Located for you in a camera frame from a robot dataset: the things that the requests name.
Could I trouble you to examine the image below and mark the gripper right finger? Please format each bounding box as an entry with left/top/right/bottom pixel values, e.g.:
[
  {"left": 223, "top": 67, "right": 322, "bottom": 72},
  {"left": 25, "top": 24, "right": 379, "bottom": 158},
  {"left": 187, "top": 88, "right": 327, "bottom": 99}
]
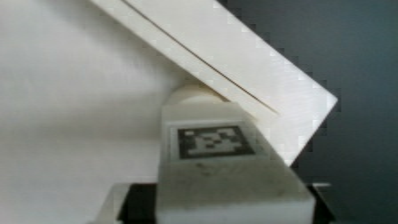
[{"left": 306, "top": 183, "right": 342, "bottom": 224}]

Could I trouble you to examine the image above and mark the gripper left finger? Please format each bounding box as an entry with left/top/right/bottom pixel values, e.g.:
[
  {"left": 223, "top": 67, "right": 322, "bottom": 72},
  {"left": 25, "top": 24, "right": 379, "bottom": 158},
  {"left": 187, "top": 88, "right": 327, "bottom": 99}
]
[{"left": 95, "top": 183, "right": 157, "bottom": 224}]

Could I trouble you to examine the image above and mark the white leg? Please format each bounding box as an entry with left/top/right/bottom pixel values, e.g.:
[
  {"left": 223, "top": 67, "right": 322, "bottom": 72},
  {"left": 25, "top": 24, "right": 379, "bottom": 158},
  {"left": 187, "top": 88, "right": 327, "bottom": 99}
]
[{"left": 157, "top": 85, "right": 317, "bottom": 224}]

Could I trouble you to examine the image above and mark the white square tabletop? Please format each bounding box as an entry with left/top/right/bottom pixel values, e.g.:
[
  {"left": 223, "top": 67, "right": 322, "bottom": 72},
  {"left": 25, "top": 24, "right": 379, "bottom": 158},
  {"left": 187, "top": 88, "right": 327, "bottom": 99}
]
[{"left": 0, "top": 0, "right": 336, "bottom": 224}]

